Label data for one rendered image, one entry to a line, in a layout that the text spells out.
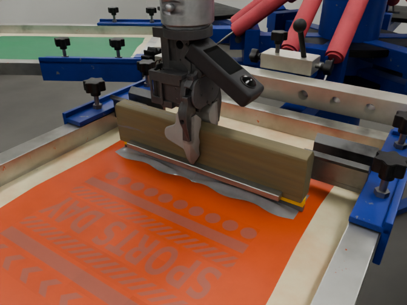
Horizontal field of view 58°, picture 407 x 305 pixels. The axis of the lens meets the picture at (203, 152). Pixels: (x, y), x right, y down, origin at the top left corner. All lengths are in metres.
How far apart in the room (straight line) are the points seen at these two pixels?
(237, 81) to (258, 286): 0.26
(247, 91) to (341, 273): 0.25
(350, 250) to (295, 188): 0.12
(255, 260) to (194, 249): 0.08
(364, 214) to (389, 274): 1.42
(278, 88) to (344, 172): 0.32
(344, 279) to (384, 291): 1.42
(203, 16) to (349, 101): 0.40
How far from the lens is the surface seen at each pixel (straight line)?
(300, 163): 0.52
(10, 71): 1.27
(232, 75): 0.51
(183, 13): 0.51
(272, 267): 0.49
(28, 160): 0.71
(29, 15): 4.93
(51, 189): 0.65
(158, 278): 0.47
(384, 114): 0.80
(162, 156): 0.64
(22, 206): 0.63
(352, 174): 0.59
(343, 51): 1.04
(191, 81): 0.53
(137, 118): 0.65
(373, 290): 1.84
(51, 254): 0.53
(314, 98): 0.83
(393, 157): 0.54
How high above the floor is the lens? 1.31
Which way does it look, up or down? 30 degrees down
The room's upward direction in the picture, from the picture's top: straight up
